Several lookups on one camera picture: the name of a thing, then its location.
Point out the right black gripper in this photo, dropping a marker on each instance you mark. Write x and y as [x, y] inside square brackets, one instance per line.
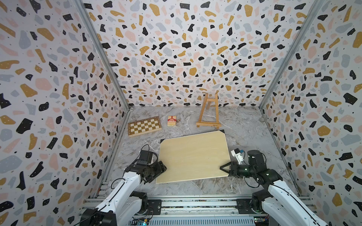
[233, 167]

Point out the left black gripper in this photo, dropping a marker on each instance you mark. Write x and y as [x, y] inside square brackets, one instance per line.
[160, 168]

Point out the light wooden canvas board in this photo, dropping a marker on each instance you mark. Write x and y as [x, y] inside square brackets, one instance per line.
[194, 157]

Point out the wooden tabletop easel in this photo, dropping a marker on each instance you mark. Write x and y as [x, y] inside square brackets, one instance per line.
[210, 104]

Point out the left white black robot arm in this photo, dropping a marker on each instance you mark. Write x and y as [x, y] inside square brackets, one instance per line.
[124, 202]

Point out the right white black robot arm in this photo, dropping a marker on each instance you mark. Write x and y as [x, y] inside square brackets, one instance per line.
[276, 198]

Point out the wooden chess board box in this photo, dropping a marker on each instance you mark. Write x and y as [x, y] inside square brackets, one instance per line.
[145, 126]

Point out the green circuit board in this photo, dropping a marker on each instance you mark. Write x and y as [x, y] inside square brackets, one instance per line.
[140, 222]

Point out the red Texas Hold'em card box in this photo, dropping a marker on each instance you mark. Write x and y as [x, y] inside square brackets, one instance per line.
[171, 121]

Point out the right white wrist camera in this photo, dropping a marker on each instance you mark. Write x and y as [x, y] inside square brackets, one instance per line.
[239, 155]

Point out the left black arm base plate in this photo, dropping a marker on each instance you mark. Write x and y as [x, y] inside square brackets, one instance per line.
[151, 207]

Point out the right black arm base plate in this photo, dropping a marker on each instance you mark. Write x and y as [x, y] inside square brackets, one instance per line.
[244, 206]

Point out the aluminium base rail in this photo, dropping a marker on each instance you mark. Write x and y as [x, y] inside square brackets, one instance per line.
[200, 211]

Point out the right circuit board with wires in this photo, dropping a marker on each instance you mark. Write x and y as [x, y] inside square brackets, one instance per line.
[261, 221]

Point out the left aluminium corner post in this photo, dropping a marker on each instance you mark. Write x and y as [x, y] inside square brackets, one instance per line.
[98, 46]

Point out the aluminium corner post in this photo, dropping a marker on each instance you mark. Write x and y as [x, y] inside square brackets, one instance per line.
[98, 46]
[315, 7]

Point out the right aluminium corner post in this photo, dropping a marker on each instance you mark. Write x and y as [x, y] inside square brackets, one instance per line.
[315, 7]

